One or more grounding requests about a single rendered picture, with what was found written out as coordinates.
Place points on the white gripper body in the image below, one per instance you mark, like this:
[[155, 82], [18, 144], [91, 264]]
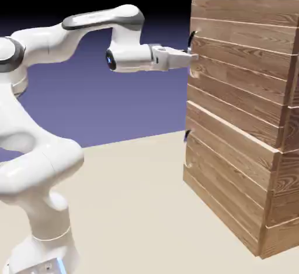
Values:
[[175, 58]]

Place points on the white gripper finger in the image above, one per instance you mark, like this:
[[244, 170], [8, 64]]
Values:
[[195, 56]]

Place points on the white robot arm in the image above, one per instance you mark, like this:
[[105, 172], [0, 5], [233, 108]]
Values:
[[42, 166]]

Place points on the wooden cabinet door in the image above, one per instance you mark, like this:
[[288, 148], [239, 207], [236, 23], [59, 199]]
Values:
[[229, 173], [236, 80]]

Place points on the light wood cabinet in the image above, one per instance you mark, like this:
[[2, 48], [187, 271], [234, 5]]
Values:
[[245, 124]]

